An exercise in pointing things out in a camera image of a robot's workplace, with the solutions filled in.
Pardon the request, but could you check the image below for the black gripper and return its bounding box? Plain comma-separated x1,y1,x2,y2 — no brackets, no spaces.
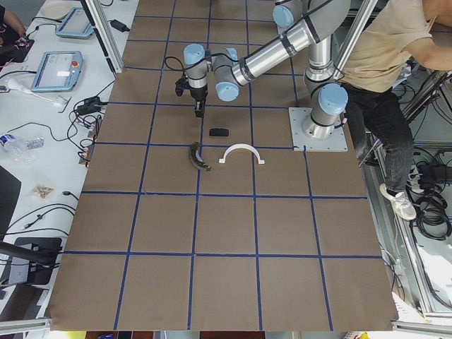
175,78,208,118

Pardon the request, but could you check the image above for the far blue teach pendant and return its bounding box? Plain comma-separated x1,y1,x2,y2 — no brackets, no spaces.
56,7,94,40

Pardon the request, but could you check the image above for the blue teach pendant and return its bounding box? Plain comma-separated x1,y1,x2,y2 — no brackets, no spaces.
31,51,83,93
56,7,94,40

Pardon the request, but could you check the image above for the near blue teach pendant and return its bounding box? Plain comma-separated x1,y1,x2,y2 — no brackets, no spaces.
31,51,83,93

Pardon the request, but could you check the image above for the brown paper table cover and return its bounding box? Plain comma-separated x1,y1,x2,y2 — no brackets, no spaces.
47,1,397,331

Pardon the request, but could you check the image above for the white plate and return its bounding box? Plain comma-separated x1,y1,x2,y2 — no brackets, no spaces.
40,1,73,20

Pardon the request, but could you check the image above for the green curved brake shoe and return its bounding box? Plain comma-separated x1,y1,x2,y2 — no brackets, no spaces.
189,142,212,172

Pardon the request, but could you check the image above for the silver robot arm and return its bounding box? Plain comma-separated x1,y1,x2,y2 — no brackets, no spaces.
175,1,350,139

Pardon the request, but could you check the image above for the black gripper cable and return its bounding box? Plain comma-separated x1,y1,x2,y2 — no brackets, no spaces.
165,56,188,82

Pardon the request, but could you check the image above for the clear plastic water bottle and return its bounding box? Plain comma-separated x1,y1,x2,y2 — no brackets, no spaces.
1,133,32,165

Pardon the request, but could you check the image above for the black power adapter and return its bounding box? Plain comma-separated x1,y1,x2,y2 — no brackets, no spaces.
109,19,130,32

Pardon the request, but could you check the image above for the person in beige shirt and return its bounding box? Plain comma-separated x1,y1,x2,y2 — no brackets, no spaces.
340,1,451,220

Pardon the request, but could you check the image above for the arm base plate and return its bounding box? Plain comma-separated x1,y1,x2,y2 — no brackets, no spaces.
288,107,348,152

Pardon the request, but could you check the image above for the black brake pad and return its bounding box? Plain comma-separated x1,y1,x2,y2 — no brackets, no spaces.
209,128,230,138

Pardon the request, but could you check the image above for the aluminium frame post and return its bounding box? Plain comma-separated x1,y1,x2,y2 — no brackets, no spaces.
81,0,124,74

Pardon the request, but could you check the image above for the white curved plastic bracket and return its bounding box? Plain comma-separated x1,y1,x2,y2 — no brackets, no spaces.
218,143,266,165

